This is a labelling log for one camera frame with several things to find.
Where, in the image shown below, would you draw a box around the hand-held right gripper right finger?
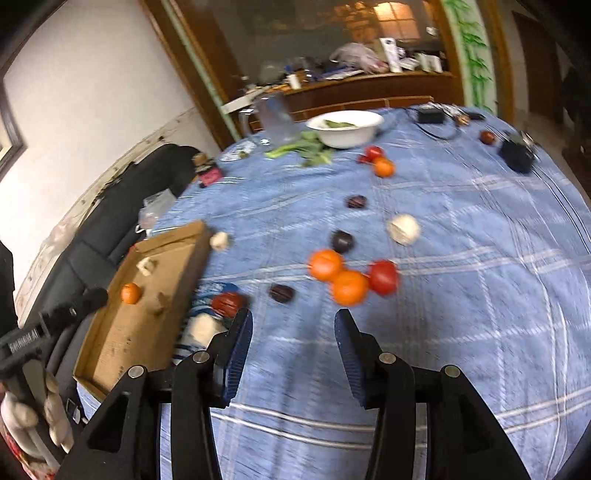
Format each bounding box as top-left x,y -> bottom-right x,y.
333,308 -> 532,480

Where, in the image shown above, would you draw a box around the dark picture frame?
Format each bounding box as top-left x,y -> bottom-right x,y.
0,83 -> 26,181

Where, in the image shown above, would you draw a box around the tall white box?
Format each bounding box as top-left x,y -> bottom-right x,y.
379,38 -> 402,73

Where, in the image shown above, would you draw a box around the wooden framed glass partition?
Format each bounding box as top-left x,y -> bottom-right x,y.
143,0 -> 513,148

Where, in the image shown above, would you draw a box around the wooden sideboard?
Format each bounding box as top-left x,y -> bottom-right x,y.
272,71 -> 455,123

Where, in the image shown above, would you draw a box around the pink jar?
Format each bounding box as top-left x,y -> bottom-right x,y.
193,152 -> 222,188

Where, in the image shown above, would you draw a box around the small patterned plate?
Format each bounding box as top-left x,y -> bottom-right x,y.
221,141 -> 257,162

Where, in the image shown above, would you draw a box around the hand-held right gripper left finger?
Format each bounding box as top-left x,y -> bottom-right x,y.
55,307 -> 254,480

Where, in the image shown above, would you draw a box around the pink plastic bag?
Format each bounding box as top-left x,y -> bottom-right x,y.
329,42 -> 391,73

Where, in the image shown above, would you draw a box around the black pouch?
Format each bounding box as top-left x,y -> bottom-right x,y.
499,138 -> 536,175

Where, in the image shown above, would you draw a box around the black leather sofa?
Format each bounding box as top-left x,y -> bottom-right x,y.
14,143 -> 201,416

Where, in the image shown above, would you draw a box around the small white boxes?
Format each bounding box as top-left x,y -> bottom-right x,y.
413,53 -> 445,73

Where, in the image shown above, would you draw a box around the blue plaid tablecloth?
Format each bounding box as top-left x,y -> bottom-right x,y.
76,106 -> 591,480

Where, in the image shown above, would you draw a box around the clear glass pitcher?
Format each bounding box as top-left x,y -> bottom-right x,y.
238,92 -> 296,146

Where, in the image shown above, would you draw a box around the green leafy vegetable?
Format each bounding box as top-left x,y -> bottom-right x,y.
265,131 -> 335,168

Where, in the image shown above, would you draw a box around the dark purple plum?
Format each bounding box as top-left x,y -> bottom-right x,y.
330,230 -> 356,254

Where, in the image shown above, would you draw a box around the black charger cable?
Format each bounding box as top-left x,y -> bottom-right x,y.
418,121 -> 462,140

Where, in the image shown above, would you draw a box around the clear plastic bag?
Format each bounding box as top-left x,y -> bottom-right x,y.
136,189 -> 178,236

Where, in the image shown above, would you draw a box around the flat white box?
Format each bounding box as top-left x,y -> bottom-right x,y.
221,95 -> 264,114

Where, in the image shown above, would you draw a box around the white bowl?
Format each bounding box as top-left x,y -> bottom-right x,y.
306,111 -> 385,149

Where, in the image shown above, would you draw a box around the brown cardboard tray box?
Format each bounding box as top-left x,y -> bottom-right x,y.
74,220 -> 213,402

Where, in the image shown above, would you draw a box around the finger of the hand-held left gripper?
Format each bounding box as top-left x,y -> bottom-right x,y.
44,287 -> 110,330

